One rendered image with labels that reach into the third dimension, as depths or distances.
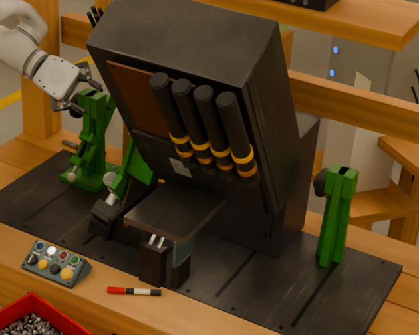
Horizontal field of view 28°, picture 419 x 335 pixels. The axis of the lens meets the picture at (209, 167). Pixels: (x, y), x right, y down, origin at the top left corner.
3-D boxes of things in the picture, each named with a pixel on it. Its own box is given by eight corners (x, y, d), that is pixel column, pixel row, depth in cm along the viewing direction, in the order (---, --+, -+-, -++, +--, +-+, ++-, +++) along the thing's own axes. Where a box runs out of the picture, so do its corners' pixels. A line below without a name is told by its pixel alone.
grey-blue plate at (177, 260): (175, 290, 204) (178, 243, 197) (168, 288, 205) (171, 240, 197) (194, 270, 211) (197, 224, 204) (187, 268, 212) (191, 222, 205)
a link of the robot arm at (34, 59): (18, 72, 216) (27, 77, 215) (37, 44, 217) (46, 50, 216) (26, 81, 224) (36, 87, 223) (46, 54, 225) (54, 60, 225)
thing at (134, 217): (183, 250, 185) (184, 238, 183) (122, 226, 191) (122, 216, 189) (258, 175, 215) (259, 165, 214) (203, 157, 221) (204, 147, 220)
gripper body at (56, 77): (24, 78, 216) (58, 100, 214) (46, 46, 217) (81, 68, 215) (32, 86, 223) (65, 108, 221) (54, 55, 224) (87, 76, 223)
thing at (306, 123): (277, 260, 218) (292, 145, 200) (177, 223, 229) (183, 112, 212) (304, 226, 232) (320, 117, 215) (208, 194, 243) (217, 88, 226)
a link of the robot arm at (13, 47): (46, 54, 226) (26, 81, 223) (8, 30, 228) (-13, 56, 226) (41, 40, 218) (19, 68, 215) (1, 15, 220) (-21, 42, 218)
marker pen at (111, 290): (161, 293, 203) (161, 288, 202) (160, 297, 201) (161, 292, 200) (107, 290, 202) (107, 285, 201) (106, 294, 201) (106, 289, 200)
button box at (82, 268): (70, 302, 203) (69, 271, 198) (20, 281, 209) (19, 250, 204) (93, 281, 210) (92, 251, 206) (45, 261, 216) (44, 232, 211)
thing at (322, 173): (319, 203, 209) (323, 177, 205) (308, 199, 210) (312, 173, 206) (330, 189, 215) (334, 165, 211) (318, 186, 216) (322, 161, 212)
